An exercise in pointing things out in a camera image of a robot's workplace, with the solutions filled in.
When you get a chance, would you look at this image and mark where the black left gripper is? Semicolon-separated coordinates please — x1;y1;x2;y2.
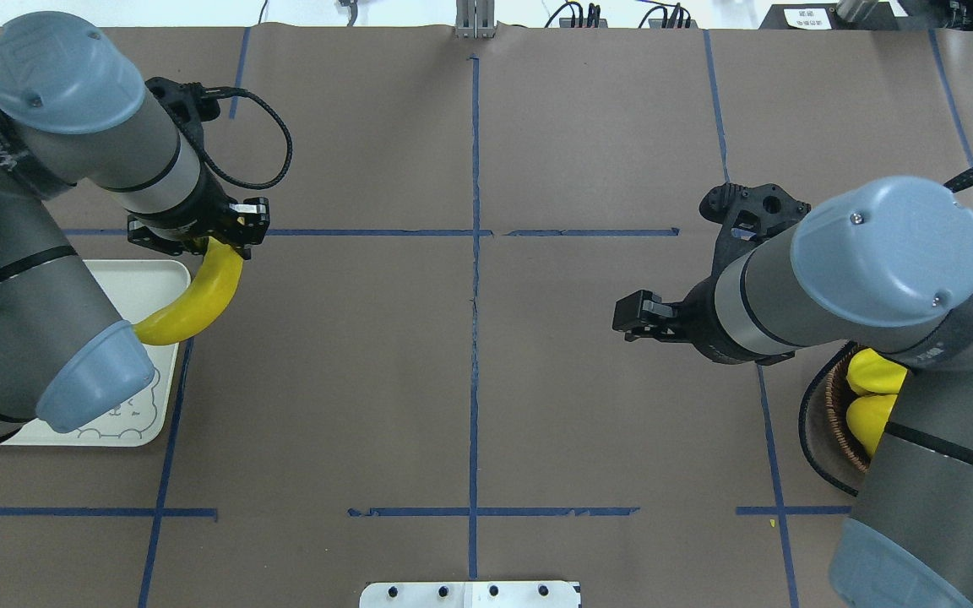
127;196;271;259

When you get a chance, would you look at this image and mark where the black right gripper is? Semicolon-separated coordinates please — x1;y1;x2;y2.
612;183;812;366

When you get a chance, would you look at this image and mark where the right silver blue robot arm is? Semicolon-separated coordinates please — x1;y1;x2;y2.
612;176;973;607

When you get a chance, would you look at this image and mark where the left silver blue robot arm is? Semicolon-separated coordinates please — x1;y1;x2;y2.
0;12;270;443

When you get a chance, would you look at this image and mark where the woven wicker fruit basket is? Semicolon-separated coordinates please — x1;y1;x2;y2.
824;343;870;475

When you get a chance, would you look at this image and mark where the white rectangular bear tray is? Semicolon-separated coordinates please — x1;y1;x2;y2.
7;259;192;448

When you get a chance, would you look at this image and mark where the yellow star fruit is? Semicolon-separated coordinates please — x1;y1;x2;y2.
845;349;909;396

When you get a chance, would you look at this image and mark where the yellow orange pear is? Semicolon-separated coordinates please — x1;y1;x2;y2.
845;394;897;459

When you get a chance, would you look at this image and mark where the black left camera cable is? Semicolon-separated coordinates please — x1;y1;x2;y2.
191;83;295;192

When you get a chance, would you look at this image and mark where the aluminium frame post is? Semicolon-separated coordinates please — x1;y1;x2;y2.
454;0;497;39

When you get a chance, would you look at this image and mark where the white pedestal base plate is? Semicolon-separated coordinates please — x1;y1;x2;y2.
358;580;583;607

